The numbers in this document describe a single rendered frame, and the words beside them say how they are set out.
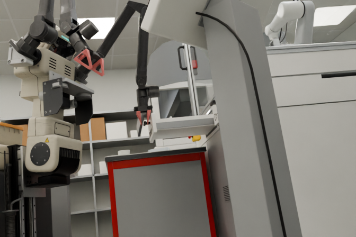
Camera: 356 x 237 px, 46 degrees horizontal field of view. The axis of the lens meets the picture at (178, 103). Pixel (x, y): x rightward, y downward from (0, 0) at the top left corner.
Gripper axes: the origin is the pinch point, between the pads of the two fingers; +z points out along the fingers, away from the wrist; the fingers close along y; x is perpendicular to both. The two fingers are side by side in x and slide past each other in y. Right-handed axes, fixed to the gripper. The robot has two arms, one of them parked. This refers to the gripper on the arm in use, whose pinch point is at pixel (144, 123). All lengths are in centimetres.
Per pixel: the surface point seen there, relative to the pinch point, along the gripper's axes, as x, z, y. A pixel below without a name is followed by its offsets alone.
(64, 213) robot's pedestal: 38, 42, -49
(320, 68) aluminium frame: -52, -8, 79
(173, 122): -10.1, 3.2, 14.4
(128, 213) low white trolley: 13.9, 46.3, -12.2
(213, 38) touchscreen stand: -105, -2, 15
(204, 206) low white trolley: 14, 47, 30
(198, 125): -10.2, 5.5, 27.8
